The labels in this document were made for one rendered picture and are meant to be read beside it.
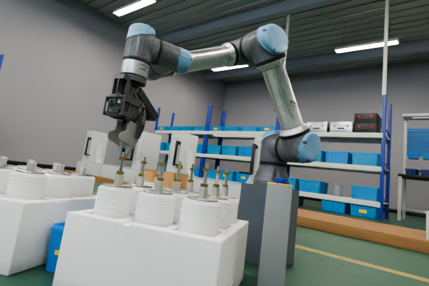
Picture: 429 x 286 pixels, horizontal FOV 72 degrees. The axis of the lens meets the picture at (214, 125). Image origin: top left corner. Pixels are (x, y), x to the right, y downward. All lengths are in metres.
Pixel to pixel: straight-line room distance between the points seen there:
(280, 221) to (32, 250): 0.68
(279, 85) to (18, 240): 0.92
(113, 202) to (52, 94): 6.84
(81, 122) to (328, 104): 6.97
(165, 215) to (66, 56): 7.21
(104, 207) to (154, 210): 0.13
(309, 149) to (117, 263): 0.75
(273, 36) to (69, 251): 0.89
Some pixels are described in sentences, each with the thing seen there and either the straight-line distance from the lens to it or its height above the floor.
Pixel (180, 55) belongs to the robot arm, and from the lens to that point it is 0.89.
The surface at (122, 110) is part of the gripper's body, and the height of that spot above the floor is 0.44.
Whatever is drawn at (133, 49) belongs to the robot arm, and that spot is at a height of 0.61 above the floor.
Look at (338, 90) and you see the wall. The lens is 9.77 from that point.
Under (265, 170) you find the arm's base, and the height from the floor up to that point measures 0.36.
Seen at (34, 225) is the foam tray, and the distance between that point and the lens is 0.98.
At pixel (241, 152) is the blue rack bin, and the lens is 6.23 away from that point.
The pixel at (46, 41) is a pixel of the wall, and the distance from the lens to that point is 7.72.
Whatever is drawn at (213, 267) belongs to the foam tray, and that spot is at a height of 0.13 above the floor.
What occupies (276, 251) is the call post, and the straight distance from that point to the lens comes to 0.89.
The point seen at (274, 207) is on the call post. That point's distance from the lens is 0.87.
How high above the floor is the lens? 0.31
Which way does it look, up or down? 10 degrees up
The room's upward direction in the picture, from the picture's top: 8 degrees clockwise
